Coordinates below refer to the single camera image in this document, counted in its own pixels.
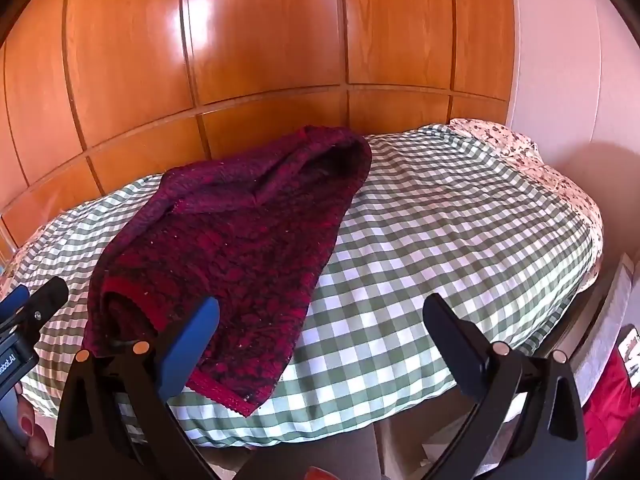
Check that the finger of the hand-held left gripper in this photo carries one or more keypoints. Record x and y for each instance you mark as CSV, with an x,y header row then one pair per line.
x,y
12,300
47,297

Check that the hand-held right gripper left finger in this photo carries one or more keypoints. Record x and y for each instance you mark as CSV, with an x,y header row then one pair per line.
x,y
191,340

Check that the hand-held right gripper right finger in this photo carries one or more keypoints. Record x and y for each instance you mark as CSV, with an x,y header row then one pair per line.
x,y
452,345

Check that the red purple knit sweater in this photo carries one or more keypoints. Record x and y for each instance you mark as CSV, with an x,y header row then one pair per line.
x,y
240,240

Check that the person's left hand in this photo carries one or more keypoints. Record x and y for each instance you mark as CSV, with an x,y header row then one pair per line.
x,y
32,430

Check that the green white checked blanket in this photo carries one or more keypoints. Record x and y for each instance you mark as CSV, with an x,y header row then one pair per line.
x,y
425,260

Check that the brown cardboard box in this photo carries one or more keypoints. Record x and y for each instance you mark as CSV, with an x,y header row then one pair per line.
x,y
400,452

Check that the grey upholstered furniture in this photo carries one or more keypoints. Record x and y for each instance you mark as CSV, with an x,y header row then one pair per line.
x,y
602,320

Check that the red cloth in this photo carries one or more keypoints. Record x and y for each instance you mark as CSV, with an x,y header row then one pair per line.
x,y
612,400

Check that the floral bed sheet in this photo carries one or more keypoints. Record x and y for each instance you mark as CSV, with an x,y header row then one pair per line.
x,y
515,145

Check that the wooden wardrobe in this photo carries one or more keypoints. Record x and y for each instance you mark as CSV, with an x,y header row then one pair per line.
x,y
250,35

